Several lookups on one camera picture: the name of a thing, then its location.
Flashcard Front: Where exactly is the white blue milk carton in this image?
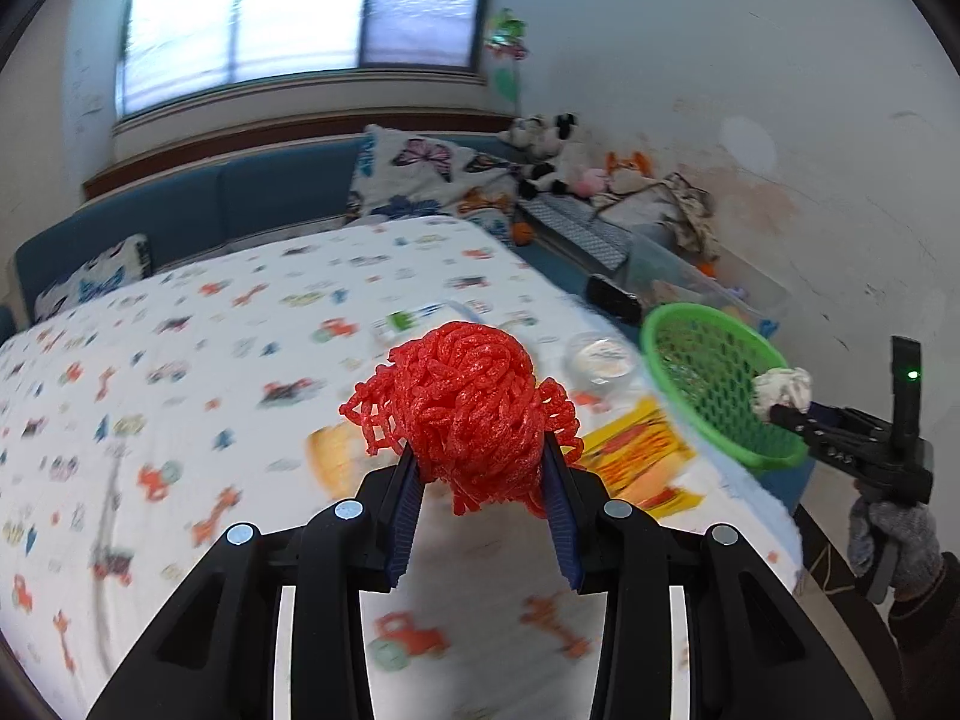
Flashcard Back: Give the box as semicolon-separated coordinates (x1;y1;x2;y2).
373;300;481;347

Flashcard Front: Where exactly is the beige patterned cloth bag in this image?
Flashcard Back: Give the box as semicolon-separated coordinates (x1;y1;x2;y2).
658;172;722;262

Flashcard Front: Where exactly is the grey white plush toy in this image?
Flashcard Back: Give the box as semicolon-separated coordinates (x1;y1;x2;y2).
499;116;542;151

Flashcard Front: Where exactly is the person's right hand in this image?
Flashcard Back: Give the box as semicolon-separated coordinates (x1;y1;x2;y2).
847;496;943;602

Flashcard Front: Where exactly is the black device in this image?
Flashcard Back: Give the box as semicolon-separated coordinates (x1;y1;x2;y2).
585;274;644;325

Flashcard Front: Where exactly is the yellow snack wrapper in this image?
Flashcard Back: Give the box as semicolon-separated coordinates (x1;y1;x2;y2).
581;396;707;518

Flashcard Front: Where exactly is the printed vehicle blanket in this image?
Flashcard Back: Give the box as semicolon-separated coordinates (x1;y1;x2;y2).
0;216;803;720

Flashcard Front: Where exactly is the window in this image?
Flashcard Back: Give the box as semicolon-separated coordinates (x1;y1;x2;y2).
112;0;497;122

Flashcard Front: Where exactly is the black white cow plush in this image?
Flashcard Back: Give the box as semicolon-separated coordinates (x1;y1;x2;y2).
517;112;580;200

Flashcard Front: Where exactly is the grey patterned mat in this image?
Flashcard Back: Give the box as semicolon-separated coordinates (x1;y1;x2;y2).
517;193;637;272

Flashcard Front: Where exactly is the large butterfly print pillow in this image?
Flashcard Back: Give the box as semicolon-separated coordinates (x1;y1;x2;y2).
346;124;537;242

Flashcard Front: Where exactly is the bread slice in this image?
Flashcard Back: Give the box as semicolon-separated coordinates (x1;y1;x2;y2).
307;424;377;497

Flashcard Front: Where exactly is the blue padded sofa back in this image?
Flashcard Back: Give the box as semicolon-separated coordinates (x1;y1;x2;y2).
0;131;526;338

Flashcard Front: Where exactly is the green plastic mesh basket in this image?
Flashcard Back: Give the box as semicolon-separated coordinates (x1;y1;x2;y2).
640;303;811;472

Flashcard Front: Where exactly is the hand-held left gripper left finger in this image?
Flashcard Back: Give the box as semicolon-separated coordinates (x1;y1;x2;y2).
86;444;428;720

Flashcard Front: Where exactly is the orange fox plush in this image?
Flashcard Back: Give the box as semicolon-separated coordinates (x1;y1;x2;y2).
604;151;652;194

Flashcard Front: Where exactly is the white paper ball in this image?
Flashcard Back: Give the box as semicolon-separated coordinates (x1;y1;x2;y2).
752;367;815;421

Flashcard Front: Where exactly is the clear plastic storage box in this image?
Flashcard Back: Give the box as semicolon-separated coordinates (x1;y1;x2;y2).
626;229;794;335

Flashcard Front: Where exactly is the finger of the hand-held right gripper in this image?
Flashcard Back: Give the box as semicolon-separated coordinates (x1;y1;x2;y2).
769;405;852;466
808;400;892;437

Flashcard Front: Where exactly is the red foam fruit net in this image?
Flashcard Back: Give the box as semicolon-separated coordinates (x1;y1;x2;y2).
339;320;584;518

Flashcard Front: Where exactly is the small blue print pillow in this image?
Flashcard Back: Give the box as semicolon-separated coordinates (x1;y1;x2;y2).
34;234;152;320

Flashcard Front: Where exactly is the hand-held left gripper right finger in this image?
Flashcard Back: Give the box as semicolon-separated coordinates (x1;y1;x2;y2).
541;435;875;720

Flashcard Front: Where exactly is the person's right forearm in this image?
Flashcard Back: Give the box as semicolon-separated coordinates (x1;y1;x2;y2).
887;551;960;653

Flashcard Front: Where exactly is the colourful pinwheel toy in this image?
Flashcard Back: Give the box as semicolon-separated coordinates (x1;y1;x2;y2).
484;7;535;107

